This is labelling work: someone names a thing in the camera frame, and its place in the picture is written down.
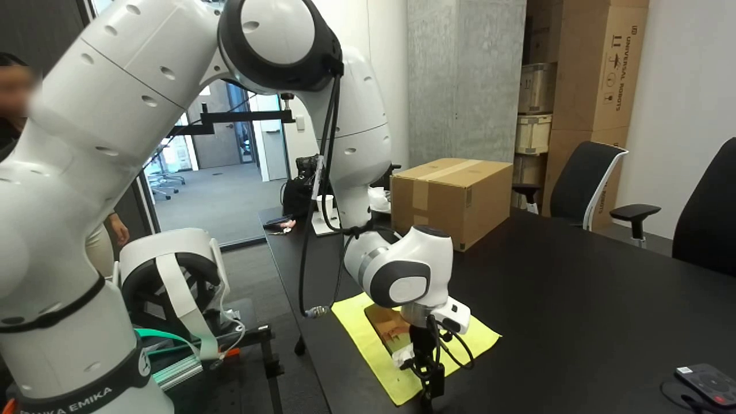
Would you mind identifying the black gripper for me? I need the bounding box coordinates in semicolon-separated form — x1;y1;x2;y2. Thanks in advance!
402;303;452;402

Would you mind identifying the yellow towel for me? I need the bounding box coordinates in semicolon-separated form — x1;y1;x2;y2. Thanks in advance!
328;291;502;407

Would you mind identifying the person forearm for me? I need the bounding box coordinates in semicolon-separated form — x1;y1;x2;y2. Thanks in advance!
104;208;133;248

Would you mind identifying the white crumpled paper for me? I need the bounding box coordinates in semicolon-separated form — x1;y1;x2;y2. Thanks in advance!
365;187;395;218

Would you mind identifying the white square tray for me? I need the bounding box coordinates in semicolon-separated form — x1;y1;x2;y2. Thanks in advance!
309;205;344;236

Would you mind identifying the black equipment bag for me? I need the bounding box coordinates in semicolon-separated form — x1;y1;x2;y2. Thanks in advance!
280;153;321;221

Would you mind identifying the white stacked box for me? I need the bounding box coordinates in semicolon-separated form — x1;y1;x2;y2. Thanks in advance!
514;112;555;157

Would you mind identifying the black remote control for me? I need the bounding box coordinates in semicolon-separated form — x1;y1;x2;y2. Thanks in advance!
673;360;736;409

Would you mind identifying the white black headset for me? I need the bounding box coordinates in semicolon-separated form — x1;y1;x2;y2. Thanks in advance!
114;225;233;363

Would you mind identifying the small brown stacked box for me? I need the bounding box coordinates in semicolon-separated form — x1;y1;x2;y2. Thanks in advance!
518;62;557;114

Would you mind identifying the black office chair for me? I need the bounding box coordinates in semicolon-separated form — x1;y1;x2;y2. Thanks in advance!
610;135;736;280

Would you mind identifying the tall brown cardboard box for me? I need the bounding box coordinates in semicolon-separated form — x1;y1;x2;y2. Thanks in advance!
527;0;651;218

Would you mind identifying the black metal stand frame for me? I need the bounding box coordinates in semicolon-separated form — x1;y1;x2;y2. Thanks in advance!
162;319;287;414

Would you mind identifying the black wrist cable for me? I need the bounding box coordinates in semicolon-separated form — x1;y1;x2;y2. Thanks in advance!
296;72;344;319

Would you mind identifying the black chair white frame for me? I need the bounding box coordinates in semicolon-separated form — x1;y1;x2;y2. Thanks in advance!
511;141;629;234

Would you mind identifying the green cable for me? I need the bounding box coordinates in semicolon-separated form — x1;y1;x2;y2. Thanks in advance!
133;323;249;387

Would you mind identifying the black horizontal mount bar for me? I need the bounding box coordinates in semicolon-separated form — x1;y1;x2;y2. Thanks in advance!
166;103;294;141

